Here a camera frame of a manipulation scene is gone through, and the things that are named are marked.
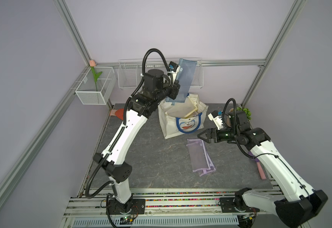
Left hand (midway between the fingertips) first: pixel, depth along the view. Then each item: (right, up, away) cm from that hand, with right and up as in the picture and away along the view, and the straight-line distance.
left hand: (178, 81), depth 65 cm
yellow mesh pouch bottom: (+13, -13, +33) cm, 38 cm away
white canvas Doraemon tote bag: (+3, -17, +20) cm, 26 cm away
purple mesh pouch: (+16, -46, +24) cm, 54 cm away
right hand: (+13, -25, +6) cm, 29 cm away
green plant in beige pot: (+49, -14, +31) cm, 60 cm away
